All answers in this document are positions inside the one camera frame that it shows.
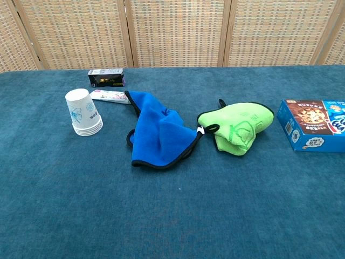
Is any white paper cup blue flower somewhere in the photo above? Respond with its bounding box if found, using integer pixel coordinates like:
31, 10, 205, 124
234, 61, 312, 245
65, 88, 102, 128

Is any blue cloth black trim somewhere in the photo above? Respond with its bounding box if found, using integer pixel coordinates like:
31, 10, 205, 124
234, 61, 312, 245
126, 90, 203, 170

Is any white floral tissue pack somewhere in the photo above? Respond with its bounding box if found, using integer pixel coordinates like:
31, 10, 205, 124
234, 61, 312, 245
89, 89, 132, 105

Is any green cloth black trim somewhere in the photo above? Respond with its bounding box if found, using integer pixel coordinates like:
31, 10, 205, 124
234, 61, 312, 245
197, 99, 275, 156

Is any teal table cover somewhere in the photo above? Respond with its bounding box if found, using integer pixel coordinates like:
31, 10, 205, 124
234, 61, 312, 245
0, 64, 345, 259

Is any black rectangular carton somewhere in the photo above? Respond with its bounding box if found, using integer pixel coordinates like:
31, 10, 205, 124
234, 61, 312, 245
87, 68, 126, 88

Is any woven wooden folding screen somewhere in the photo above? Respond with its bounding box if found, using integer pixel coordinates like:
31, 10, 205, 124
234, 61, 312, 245
0, 0, 345, 71

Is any blue cookie box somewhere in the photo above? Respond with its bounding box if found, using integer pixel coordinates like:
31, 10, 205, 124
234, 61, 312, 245
277, 99, 345, 153

